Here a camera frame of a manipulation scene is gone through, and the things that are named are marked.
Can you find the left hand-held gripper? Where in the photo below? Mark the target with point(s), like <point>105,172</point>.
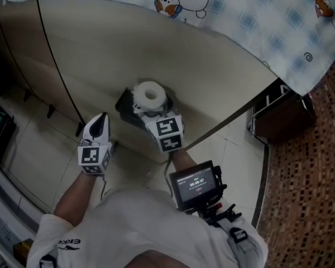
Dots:
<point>90,156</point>

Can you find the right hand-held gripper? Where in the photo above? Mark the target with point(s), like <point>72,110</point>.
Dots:
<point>167,133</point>

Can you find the white toilet paper roll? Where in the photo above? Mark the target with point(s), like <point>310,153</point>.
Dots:
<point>159,100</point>

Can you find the person's right forearm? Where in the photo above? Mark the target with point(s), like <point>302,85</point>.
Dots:
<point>181,160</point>

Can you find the person's left forearm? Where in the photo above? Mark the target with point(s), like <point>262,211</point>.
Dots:
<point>72,194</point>

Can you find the black chest monitor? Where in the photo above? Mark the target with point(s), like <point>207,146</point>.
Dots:
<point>195,184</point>

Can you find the black floor crate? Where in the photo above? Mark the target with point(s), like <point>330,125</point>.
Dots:
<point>1,133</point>

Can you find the person's white shirt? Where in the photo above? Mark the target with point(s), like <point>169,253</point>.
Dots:
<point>142,219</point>

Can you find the white metal shelving rack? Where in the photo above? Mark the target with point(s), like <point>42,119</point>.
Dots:
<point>5,200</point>

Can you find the blue checked cartoon cloth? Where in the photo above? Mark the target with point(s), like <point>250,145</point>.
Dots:
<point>240,4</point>

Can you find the yellow cardboard box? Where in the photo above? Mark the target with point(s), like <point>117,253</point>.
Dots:
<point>22,250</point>

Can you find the black wall-mounted paper holder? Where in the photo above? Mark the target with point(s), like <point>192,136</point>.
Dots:
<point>125,107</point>

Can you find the black monitor mount rig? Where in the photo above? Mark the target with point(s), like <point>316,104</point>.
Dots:
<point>215,215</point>

